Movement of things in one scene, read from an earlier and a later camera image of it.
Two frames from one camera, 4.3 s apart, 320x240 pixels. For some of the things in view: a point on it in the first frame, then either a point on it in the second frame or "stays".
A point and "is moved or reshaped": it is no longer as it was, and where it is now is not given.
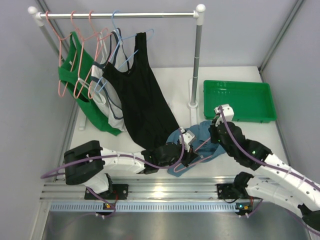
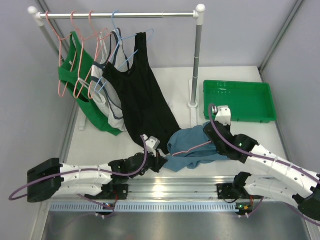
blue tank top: [205, 149] stays
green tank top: [75, 75] stays
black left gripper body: [187, 155] to [157, 163]
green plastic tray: [251, 101] stays
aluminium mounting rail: [151, 188] stays
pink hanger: [201, 159] is moved or reshaped
